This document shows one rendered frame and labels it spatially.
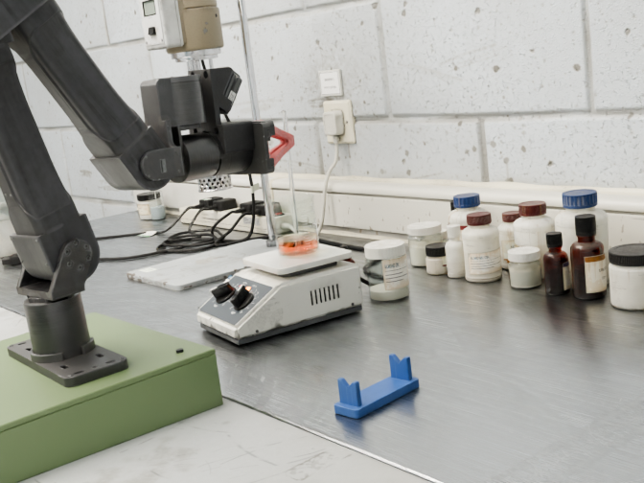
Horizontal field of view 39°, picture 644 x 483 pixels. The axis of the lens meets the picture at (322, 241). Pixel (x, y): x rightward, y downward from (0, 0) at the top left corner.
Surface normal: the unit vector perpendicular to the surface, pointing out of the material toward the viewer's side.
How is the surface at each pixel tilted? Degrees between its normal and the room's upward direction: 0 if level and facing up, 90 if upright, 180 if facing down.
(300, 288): 90
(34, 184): 84
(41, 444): 90
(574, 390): 0
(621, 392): 0
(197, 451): 0
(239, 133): 91
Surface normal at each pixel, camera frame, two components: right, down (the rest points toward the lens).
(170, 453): -0.12, -0.97
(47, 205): 0.58, -0.14
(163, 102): 0.71, 0.04
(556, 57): -0.78, 0.22
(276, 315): 0.51, 0.11
